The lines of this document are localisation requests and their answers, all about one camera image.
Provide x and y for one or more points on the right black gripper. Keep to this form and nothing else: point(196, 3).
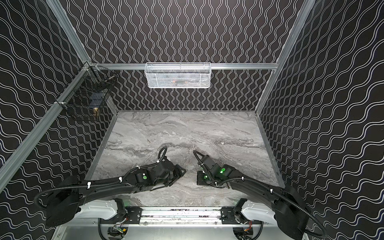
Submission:
point(202, 178)

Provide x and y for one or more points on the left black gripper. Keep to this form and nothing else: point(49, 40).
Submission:
point(173, 174)

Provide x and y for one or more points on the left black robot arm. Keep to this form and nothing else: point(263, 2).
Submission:
point(74, 198)

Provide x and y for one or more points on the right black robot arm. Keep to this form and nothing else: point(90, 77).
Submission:
point(289, 210)

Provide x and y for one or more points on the red item in white basket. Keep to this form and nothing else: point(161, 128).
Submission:
point(179, 82)

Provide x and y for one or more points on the brass object in black basket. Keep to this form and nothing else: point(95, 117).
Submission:
point(96, 112)

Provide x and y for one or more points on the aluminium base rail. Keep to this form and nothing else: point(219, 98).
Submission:
point(186, 217)

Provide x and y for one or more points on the white mesh wall basket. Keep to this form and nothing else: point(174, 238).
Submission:
point(158, 75)

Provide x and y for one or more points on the black wire wall basket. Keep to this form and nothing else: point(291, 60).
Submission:
point(92, 91)

